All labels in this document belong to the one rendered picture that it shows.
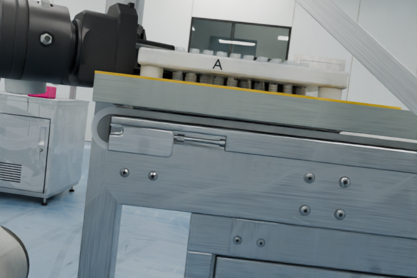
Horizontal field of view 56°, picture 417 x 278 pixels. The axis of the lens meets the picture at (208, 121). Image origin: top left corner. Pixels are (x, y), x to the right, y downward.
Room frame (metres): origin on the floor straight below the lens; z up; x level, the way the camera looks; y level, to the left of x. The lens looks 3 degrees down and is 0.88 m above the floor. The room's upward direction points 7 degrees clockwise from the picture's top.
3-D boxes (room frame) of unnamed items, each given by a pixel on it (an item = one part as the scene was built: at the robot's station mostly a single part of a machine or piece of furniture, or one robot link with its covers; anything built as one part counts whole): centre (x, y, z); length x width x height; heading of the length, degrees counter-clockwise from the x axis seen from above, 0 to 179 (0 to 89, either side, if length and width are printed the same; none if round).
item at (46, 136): (2.99, 1.34, 0.38); 0.63 x 0.57 x 0.76; 85
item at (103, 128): (0.57, 0.11, 0.83); 0.27 x 0.03 x 0.03; 1
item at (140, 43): (0.51, 0.09, 0.94); 0.06 x 0.03 x 0.02; 123
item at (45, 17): (0.46, 0.16, 0.92); 0.12 x 0.10 x 0.13; 123
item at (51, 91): (2.78, 1.20, 0.80); 0.16 x 0.12 x 0.09; 85
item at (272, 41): (5.42, -0.28, 1.43); 1.38 x 0.01 x 1.16; 85
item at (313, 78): (0.57, -0.03, 0.92); 0.25 x 0.24 x 0.02; 0
